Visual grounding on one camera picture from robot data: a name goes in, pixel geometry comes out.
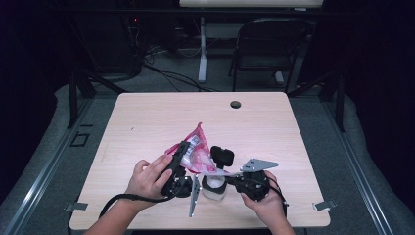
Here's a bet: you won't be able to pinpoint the clear jar with black lid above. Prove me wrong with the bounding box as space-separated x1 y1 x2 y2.
201 145 236 202

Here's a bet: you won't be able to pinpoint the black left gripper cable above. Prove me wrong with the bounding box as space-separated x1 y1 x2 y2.
98 191 179 219

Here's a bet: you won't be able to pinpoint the black folding chair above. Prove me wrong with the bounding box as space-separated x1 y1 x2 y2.
228 17 316 94

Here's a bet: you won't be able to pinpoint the white desk leg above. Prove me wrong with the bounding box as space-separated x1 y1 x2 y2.
197 16 209 84

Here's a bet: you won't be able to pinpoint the person's right hand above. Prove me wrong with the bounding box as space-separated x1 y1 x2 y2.
241 170 289 226

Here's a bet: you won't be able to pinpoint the pink printed plastic bag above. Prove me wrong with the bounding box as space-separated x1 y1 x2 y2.
163 121 235 177

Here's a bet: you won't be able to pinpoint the black floor cables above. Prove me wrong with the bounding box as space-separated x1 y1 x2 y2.
142 62 217 93

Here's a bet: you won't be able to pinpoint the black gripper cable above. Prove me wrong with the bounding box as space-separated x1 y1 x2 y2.
98 191 179 219
267 176 290 218

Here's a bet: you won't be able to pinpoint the person's left hand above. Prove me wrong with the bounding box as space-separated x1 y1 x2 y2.
124 153 174 211

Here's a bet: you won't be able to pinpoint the black metal stand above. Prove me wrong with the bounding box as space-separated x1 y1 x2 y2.
288 70 347 133
66 70 127 129

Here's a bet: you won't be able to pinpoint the grey metal floor rail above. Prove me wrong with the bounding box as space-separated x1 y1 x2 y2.
2 97 96 235
320 97 396 235

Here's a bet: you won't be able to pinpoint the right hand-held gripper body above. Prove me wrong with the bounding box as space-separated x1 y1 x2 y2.
236 158 280 202

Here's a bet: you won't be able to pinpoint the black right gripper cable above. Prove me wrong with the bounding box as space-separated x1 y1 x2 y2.
267 176 290 218

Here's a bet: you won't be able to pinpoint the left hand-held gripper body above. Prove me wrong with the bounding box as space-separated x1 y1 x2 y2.
161 165 202 218

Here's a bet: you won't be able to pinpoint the grey tape strip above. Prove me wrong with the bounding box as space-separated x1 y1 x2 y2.
64 202 89 212
311 199 338 212

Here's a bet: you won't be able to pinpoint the white block on floor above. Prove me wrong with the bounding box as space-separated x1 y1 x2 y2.
273 70 286 86

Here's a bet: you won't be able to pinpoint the black equipment with red light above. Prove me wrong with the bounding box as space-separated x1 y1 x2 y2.
68 12 145 75

